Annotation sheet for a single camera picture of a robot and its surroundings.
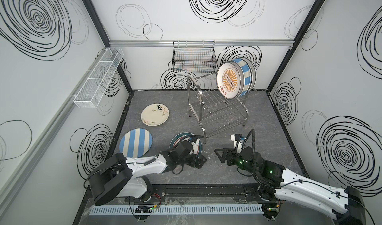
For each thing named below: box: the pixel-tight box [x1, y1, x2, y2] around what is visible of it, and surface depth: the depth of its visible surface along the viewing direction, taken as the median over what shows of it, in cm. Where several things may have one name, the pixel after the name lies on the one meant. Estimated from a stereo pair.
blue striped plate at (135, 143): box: [119, 128, 153, 159], surface depth 93 cm
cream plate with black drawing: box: [140, 103, 170, 127], surface depth 107 cm
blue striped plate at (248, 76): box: [232, 58, 254, 97], surface depth 72 cm
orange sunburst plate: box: [215, 60, 246, 100], surface depth 79 cm
